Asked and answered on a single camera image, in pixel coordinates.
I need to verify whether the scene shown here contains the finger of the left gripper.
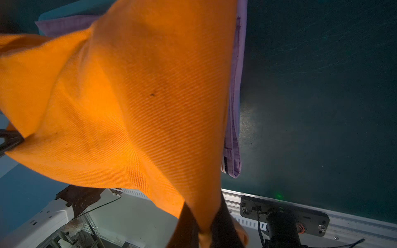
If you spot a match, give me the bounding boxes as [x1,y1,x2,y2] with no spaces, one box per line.
[1,129,24,157]

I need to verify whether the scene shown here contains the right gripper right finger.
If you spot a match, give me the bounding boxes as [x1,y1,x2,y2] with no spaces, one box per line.
[210,193,245,248]

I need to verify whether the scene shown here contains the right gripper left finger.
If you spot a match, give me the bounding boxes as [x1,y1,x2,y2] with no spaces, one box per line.
[166,203,200,248]

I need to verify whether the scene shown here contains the purple striped pants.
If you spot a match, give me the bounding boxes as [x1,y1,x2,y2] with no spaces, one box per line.
[35,1,248,178]

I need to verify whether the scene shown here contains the orange garment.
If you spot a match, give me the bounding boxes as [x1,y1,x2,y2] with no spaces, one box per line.
[1,1,238,233]

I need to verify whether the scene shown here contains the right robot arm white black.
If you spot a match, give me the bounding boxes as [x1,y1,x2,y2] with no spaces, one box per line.
[167,195,305,248]

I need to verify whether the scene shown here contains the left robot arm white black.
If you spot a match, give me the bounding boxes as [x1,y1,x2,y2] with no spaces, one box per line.
[1,185,104,248]

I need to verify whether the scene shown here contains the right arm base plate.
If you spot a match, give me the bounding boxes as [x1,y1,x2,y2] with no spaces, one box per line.
[240,196,330,237]

